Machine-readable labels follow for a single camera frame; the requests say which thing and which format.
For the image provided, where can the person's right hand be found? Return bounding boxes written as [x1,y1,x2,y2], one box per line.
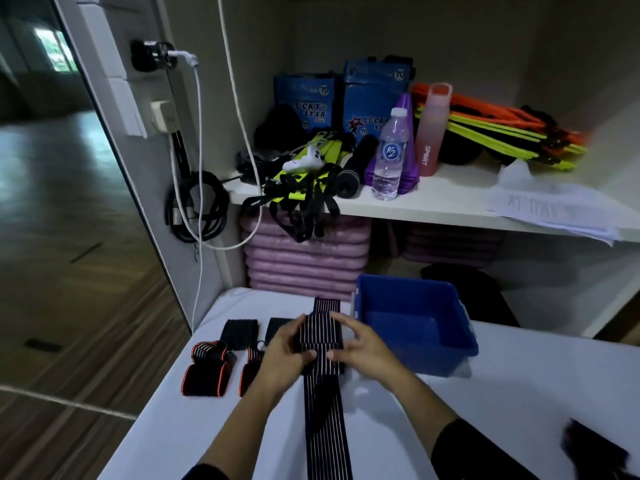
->
[325,311,409,391]

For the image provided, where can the person's left hand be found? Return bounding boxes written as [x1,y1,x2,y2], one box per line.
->
[252,314,319,395]

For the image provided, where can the black striped strap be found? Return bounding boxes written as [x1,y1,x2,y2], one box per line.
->
[219,318,261,351]
[299,297,355,480]
[263,317,296,348]

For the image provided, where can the blue plastic bin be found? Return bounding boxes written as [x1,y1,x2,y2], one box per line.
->
[351,273,480,378]

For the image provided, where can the pile of black orange straps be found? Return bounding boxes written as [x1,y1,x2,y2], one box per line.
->
[559,418,631,480]

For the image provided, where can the person's right forearm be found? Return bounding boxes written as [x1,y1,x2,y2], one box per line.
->
[389,372,541,480]

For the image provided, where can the person's left forearm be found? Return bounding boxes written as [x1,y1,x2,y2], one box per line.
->
[182,379,286,480]

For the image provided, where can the stack of pink mats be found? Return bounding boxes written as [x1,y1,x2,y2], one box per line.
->
[239,209,373,303]
[399,222,503,269]

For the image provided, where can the black chair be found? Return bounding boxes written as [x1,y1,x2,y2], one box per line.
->
[421,263,521,328]

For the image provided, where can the white shelf unit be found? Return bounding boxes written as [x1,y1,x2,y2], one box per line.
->
[49,0,640,341]

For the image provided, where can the purple bottle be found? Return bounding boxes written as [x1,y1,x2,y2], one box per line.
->
[363,93,421,195]

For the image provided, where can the clear plastic water bottle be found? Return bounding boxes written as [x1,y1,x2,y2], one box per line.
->
[371,107,410,201]

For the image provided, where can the black cylindrical roller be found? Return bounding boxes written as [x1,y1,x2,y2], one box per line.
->
[335,134,379,199]

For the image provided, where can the white handheld controller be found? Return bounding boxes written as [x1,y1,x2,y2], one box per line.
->
[282,145,323,174]

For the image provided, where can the black round bag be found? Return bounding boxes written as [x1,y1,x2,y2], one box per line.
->
[439,129,486,167]

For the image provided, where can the pink sport bottle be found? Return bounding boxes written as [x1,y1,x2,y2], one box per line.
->
[413,83,453,177]

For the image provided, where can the white paper sheets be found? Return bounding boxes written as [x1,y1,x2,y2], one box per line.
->
[485,159,623,247]

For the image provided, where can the black cloth bag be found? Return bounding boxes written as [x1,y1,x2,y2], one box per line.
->
[253,104,303,153]

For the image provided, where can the large blue package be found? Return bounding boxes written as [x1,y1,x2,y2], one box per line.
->
[342,55,416,143]

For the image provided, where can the yellow orange agility ladder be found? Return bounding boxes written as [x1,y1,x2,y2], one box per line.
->
[411,83,589,171]

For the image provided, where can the small blue package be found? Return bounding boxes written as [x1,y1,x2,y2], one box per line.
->
[273,72,337,135]

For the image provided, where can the white charger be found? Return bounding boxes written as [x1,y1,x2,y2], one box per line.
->
[149,98,179,134]

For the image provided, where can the black plug adapter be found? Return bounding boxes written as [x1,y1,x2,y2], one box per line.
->
[131,39,179,73]

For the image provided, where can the black yellow suspension straps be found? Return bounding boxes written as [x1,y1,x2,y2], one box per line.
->
[235,132,353,244]

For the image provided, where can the black coiled cable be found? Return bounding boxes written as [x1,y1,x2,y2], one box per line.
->
[165,129,231,244]

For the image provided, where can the thin white cable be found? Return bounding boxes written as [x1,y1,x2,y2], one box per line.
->
[167,50,206,335]

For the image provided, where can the thick white cable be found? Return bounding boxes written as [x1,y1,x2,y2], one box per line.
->
[169,0,263,252]

